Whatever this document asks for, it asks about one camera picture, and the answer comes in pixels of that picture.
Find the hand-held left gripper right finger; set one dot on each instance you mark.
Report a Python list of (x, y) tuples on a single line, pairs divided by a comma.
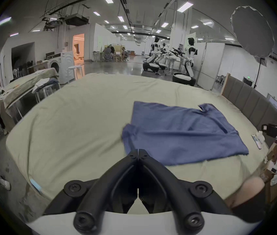
[(182, 197)]

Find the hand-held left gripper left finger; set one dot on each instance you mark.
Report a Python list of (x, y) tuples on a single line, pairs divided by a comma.
[(93, 197)]

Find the grey padded headboard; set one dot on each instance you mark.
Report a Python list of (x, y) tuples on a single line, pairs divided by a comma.
[(248, 99)]

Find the blue shirt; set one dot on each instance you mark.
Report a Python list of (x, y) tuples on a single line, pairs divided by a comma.
[(177, 136)]

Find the person's legs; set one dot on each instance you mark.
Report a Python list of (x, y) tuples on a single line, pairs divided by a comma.
[(247, 194)]

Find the bed with pale green sheet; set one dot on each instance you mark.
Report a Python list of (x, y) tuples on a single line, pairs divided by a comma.
[(79, 121)]

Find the white shoe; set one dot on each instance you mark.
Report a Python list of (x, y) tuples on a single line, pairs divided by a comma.
[(5, 183)]

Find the grey softbox lamp on stand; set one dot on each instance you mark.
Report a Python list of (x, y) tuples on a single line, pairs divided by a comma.
[(253, 30)]

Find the white humanoid robot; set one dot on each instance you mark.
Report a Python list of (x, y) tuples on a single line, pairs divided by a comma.
[(153, 55), (188, 60)]

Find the white round stool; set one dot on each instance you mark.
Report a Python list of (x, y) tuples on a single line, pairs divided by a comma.
[(76, 70)]

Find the table with beige sheet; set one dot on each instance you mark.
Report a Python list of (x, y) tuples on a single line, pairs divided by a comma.
[(23, 87)]

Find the white washing machine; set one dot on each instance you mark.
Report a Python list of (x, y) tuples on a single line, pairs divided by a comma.
[(61, 66)]

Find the group of people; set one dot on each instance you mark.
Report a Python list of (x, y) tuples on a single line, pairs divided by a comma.
[(112, 52)]

